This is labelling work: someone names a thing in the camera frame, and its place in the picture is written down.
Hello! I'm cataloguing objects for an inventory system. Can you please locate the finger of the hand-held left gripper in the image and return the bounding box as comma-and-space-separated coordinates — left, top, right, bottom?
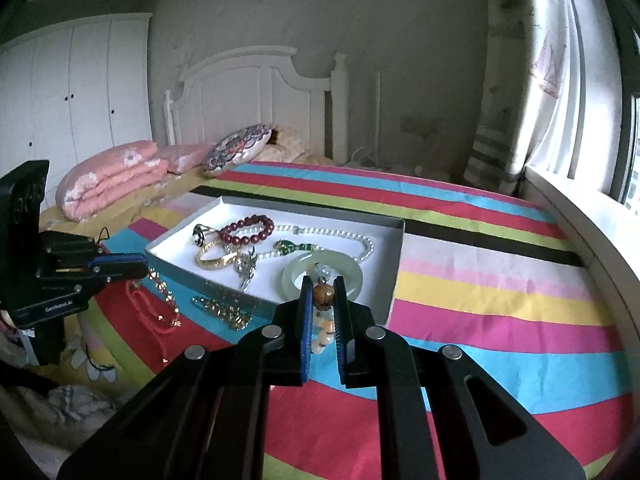
40, 231, 148, 268
37, 260, 150, 293

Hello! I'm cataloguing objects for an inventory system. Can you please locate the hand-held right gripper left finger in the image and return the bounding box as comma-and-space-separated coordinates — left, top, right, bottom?
55, 276, 314, 480

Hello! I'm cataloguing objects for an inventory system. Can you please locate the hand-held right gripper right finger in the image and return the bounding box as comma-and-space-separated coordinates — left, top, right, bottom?
332, 275, 586, 480

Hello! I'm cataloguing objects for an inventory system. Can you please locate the multicolour stone bead bracelet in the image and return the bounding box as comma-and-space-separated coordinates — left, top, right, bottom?
305, 262, 337, 356

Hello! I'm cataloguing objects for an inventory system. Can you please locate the coral red bead necklace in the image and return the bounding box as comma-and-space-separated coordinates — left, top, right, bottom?
127, 280, 183, 363

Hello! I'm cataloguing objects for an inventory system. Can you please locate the pale green jade bangle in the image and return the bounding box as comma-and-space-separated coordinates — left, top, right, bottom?
282, 252, 361, 303

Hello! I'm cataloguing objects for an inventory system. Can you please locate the black flower ring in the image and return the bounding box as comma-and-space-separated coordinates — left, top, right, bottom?
192, 223, 218, 247

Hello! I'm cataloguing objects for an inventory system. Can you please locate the white pearl necklace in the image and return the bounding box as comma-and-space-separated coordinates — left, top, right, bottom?
250, 225, 375, 263

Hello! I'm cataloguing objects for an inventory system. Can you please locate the green stone pendant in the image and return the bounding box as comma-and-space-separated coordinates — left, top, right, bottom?
274, 239, 316, 256

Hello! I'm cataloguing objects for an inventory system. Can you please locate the silver brooch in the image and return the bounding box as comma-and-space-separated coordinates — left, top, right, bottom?
235, 247, 259, 292

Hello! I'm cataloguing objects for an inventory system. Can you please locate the gold bangle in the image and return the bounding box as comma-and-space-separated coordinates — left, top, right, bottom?
195, 242, 241, 271

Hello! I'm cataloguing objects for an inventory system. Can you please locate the grey cardboard box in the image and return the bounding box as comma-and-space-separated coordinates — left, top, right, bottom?
144, 196, 406, 325

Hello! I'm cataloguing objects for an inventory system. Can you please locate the dark red bead bracelet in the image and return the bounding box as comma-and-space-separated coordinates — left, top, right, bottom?
218, 215, 276, 248

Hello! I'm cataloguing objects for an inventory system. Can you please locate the pink folded floral quilt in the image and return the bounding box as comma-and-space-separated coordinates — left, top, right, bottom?
55, 140, 170, 221

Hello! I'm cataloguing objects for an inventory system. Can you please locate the pink floral pillow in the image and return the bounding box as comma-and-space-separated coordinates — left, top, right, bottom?
159, 142, 216, 176

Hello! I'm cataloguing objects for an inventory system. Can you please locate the colourful striped blanket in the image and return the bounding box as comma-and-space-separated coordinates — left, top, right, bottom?
65, 160, 631, 480

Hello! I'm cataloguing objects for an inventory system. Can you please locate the white wardrobe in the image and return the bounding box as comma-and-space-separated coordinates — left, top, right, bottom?
0, 12, 153, 211

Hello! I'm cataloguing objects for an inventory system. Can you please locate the grey crumpled cloth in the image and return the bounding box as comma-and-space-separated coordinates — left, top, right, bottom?
0, 382, 128, 443

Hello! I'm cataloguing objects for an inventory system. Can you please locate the round patterned cushion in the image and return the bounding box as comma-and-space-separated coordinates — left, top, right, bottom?
202, 124, 273, 177

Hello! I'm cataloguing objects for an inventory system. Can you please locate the pale yellow quilted pillow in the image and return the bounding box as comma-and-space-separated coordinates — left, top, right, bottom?
260, 127, 333, 163

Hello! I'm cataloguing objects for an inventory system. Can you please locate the white wooden headboard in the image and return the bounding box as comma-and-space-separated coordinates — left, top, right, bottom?
164, 46, 349, 163

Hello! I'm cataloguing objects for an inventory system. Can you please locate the white windowsill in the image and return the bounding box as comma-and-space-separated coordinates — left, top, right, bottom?
520, 165, 640, 321

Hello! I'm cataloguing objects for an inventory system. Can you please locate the beige patterned curtain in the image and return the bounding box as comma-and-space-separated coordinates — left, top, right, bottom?
462, 0, 536, 196

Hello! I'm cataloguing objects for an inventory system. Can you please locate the white sailboat sheer curtain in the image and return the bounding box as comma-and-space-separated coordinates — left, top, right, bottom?
520, 0, 640, 181

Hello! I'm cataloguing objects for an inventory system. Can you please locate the gold chain necklace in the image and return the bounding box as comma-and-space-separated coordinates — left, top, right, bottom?
147, 267, 182, 328

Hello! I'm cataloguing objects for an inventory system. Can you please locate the gold chain bracelet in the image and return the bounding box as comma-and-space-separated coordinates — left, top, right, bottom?
192, 295, 253, 331

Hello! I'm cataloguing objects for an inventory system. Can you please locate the white cable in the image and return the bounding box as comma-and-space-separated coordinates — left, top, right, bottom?
350, 146, 391, 169

